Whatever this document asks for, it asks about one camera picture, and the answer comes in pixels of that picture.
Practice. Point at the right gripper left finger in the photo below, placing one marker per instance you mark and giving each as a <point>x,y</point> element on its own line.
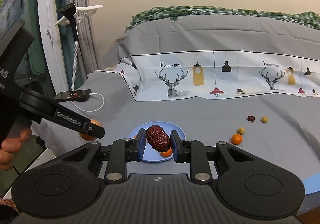
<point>120,153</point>

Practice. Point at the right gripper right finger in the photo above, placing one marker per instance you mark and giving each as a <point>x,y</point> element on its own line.
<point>194,153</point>

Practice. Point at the large orange tangerine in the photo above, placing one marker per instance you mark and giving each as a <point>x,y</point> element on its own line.
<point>167,153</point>

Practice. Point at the dark red jujube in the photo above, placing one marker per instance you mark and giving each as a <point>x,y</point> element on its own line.
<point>158,138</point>
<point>251,118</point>

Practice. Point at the orange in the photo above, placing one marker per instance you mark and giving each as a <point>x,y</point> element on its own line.
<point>88,136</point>

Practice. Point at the person's left hand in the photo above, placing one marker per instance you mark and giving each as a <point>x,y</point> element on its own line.
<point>10,147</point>

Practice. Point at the blue round plate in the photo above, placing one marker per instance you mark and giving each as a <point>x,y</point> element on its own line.
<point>151,155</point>

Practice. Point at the small orange tangerine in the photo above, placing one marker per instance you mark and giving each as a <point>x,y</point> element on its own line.
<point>236,139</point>

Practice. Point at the yellow-green small fruit left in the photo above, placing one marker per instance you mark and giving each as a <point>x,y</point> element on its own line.
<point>241,131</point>

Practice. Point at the yellow-green small fruit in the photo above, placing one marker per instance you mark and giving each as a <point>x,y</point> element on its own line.
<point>241,131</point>
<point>264,119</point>

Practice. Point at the black smartphone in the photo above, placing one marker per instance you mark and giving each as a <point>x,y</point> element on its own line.
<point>73,96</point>

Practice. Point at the yellow-green small fruit right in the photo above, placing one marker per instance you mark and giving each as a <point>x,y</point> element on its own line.
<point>264,119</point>

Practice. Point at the grey printed sofa cover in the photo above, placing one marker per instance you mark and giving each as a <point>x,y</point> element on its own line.
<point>207,74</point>

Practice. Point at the white hanger rack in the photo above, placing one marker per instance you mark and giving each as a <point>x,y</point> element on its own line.
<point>81,13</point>

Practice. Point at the green checkered blanket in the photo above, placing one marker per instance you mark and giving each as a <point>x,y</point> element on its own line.
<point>174,13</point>

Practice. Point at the white door frame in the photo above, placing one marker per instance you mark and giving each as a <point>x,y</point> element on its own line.
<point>52,44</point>

